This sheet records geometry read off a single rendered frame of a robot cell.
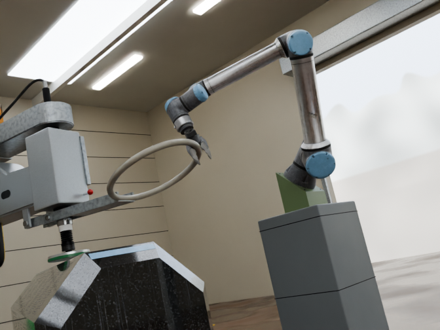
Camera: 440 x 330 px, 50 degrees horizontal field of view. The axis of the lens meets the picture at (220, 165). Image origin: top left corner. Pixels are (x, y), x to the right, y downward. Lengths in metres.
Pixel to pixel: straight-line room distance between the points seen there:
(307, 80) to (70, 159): 1.33
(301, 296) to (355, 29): 4.72
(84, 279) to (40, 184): 0.76
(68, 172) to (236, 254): 5.81
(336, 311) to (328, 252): 0.28
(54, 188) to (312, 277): 1.40
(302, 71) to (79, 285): 1.39
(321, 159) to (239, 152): 5.66
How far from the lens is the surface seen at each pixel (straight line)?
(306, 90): 2.33
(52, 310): 2.06
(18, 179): 2.83
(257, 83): 7.85
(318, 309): 2.48
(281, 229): 2.52
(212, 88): 2.45
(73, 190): 2.63
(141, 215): 9.07
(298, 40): 2.29
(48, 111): 2.71
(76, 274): 2.10
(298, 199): 2.56
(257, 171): 7.73
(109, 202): 2.36
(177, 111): 2.33
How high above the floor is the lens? 0.67
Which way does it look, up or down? 12 degrees up
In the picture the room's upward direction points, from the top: 12 degrees counter-clockwise
